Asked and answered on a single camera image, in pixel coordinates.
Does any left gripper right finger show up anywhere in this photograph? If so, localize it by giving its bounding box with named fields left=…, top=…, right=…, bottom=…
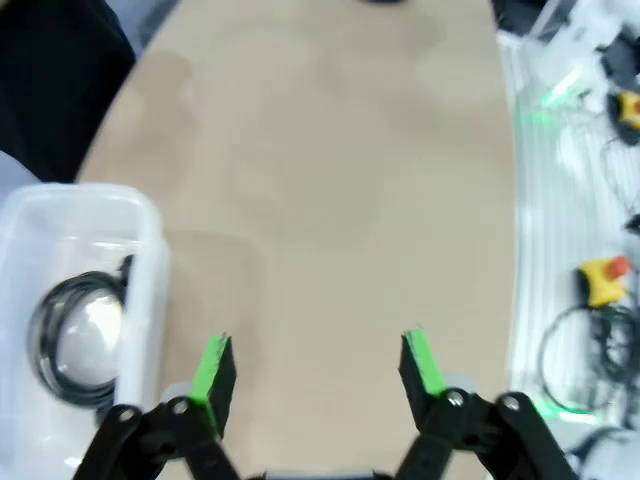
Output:
left=394, top=327, right=581, bottom=480

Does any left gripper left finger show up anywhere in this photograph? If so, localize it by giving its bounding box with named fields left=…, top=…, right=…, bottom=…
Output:
left=72, top=333, right=241, bottom=480

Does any thick black power cable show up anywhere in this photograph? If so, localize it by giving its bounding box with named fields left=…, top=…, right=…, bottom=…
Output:
left=27, top=254, right=139, bottom=409

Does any yellow emergency stop button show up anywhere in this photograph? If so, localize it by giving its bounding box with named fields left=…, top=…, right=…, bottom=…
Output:
left=572, top=255, right=631, bottom=309
left=607, top=90, right=640, bottom=126

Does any clear plastic storage box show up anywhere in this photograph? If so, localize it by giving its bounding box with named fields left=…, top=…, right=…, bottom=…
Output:
left=0, top=183, right=171, bottom=480

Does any person in black t-shirt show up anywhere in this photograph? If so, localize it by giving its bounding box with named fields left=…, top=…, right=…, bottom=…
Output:
left=0, top=0, right=137, bottom=184

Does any black floor cable tangle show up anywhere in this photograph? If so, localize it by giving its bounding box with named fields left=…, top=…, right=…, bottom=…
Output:
left=539, top=304, right=640, bottom=416

